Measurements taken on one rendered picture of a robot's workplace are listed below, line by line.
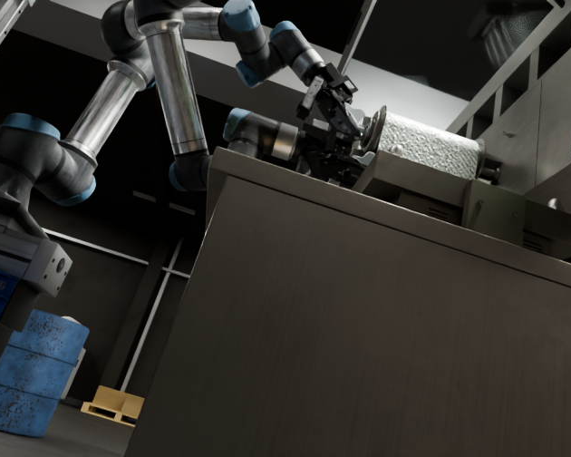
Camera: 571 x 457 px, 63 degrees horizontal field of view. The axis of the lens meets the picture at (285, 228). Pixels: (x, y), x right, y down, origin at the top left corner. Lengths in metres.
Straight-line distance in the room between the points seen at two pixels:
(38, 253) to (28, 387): 3.47
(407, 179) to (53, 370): 4.00
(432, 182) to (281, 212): 0.30
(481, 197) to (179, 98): 0.62
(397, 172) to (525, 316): 0.30
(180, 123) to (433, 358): 0.68
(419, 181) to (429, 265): 0.18
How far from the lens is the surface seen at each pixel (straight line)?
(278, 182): 0.70
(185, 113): 1.04
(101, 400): 9.88
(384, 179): 0.82
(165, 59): 1.05
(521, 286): 0.79
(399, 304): 0.68
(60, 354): 4.54
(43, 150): 1.22
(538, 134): 1.19
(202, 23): 1.23
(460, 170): 1.15
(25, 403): 4.51
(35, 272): 1.06
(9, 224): 1.11
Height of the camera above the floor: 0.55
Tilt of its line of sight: 23 degrees up
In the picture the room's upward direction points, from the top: 16 degrees clockwise
